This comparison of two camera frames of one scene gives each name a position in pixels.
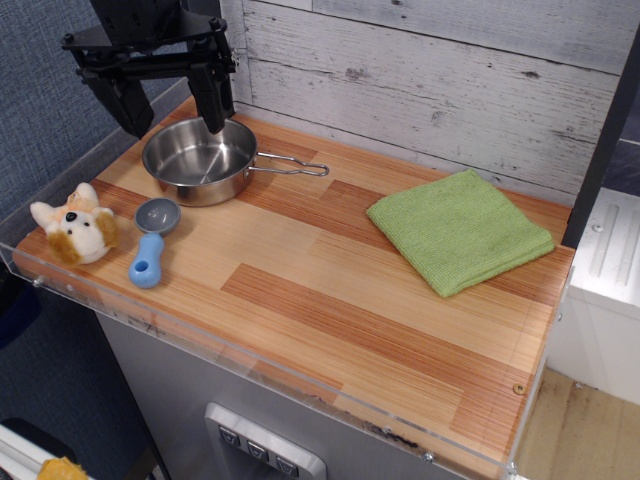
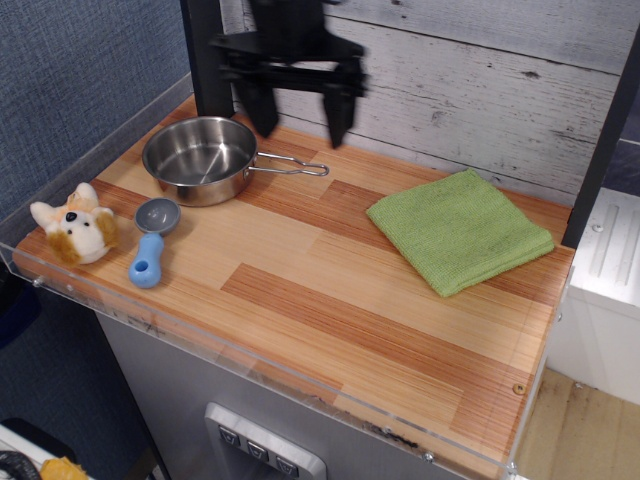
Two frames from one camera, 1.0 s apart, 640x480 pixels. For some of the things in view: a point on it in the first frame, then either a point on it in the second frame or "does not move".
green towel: [461, 230] does not move
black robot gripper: [152, 40] → [292, 42]
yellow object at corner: [61, 468] does not move
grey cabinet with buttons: [217, 421] does not move
